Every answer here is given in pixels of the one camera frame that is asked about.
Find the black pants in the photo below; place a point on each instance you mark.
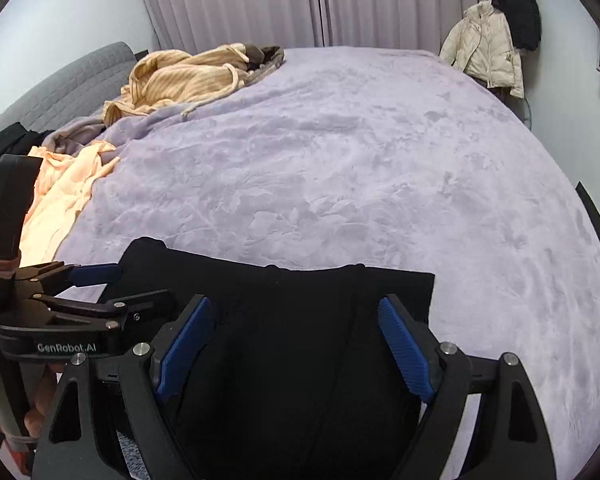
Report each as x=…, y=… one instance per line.
x=290, y=360

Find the grey-brown knit garment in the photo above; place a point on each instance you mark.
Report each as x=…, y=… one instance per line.
x=267, y=60

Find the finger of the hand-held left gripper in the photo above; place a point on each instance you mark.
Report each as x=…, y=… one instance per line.
x=145, y=302
x=97, y=272

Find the peach cloth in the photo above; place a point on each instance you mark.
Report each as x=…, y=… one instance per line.
x=65, y=185

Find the dark cloth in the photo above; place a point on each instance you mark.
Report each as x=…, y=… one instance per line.
x=10, y=137

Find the blue-grey heathered cloth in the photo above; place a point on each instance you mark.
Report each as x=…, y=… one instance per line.
x=129, y=447

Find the tan striped garment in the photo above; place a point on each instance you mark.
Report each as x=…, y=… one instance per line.
x=180, y=80

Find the pale pleated curtain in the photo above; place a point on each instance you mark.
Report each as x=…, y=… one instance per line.
x=240, y=0

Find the taupe cloth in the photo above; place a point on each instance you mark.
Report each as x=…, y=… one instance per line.
x=77, y=132

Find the black hanging jacket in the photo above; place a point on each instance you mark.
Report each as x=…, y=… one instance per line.
x=517, y=0

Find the lavender plush blanket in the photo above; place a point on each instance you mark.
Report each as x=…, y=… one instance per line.
x=355, y=160

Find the grey quilted headboard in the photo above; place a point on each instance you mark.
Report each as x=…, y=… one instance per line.
x=65, y=85

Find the person's left hand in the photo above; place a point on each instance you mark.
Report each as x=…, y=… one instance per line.
x=36, y=417

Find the cream padded jacket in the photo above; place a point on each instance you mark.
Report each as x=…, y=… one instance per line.
x=490, y=50

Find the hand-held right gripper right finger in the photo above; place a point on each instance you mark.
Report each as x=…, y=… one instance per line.
x=405, y=350

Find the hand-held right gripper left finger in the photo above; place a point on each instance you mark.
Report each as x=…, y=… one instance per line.
x=185, y=345

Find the black flat panel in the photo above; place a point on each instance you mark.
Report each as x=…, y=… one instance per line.
x=597, y=225

